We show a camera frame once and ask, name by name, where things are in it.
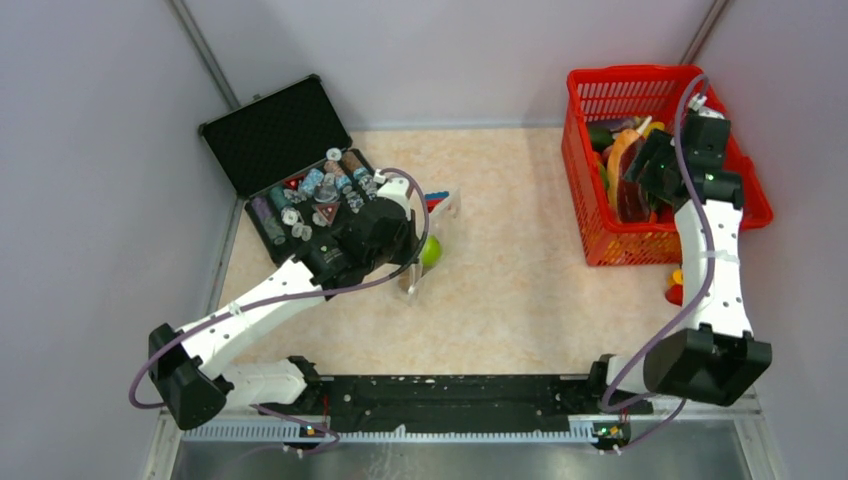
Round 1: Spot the green toy apple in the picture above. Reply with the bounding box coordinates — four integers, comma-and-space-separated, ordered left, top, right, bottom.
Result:
419, 235, 443, 268

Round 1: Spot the clear zip top bag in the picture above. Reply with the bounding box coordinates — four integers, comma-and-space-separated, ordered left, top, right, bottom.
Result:
397, 188, 462, 304

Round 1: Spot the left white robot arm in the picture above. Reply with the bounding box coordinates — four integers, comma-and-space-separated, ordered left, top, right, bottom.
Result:
129, 168, 426, 431

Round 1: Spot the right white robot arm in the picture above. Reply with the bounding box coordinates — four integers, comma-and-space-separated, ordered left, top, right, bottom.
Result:
586, 107, 772, 412

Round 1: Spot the yellow toy pepper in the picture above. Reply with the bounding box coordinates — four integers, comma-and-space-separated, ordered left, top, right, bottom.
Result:
642, 121, 666, 138

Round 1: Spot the red blue toy brick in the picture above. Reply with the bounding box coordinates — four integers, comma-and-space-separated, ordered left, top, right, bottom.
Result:
425, 191, 450, 213

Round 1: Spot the purple toy eggplant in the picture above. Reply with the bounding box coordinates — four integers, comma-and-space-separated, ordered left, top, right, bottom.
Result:
587, 116, 643, 133

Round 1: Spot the toy ham slice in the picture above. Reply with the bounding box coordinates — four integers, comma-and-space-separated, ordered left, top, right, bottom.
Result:
606, 129, 651, 223

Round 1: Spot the dark green toy vegetable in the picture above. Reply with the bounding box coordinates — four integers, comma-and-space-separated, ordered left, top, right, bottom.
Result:
587, 126, 615, 153

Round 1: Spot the red plastic basket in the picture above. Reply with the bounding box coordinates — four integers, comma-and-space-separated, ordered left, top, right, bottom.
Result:
560, 64, 775, 267

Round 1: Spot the black poker chip case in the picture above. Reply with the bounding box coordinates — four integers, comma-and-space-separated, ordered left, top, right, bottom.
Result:
198, 74, 378, 265

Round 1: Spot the red yellow emergency button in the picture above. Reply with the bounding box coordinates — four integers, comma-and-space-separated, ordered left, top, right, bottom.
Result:
664, 268, 683, 306

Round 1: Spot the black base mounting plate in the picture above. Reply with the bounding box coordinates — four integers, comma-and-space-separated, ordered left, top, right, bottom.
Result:
258, 374, 654, 435

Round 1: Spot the aluminium frame rail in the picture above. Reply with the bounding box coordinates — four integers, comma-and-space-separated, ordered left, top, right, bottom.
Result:
142, 374, 763, 444

